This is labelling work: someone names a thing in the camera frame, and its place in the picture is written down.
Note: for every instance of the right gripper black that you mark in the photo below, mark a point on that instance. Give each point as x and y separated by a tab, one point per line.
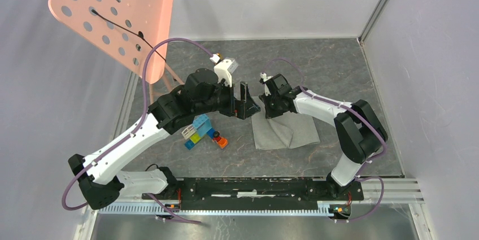
270	113

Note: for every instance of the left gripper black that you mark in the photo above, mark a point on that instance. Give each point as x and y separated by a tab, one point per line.
247	107

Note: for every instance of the grey cloth napkin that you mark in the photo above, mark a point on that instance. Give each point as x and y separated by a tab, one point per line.
288	131

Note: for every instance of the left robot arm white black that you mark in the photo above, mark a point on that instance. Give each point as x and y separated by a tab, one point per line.
100	175

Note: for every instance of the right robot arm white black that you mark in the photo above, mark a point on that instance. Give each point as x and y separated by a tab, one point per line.
358	128

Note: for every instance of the colourful toy block pile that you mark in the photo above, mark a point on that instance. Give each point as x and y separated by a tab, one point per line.
202	128

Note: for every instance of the pink perforated music stand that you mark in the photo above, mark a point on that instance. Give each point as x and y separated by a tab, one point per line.
126	30

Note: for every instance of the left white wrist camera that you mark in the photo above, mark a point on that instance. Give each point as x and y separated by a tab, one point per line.
224	69

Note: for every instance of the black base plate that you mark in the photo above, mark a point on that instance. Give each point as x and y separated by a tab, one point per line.
261	193

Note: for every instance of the aluminium frame rail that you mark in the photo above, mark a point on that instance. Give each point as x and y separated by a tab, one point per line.
375	191

